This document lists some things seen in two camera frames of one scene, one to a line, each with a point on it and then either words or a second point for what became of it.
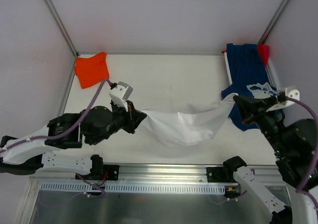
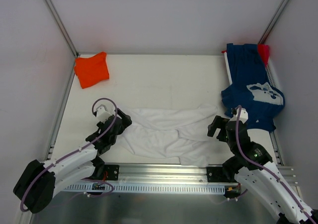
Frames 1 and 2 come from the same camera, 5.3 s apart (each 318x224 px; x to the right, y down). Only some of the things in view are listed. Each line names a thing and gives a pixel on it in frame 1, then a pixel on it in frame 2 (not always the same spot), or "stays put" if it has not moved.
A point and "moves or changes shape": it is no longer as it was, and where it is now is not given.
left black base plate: (111, 173) stays put
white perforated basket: (268, 64) stays put
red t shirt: (264, 50) stays put
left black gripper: (130, 117) to (119, 124)
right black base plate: (220, 175) stays put
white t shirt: (186, 124) moves or changes shape
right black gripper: (255, 112) to (221, 128)
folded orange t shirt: (92, 70) stays put
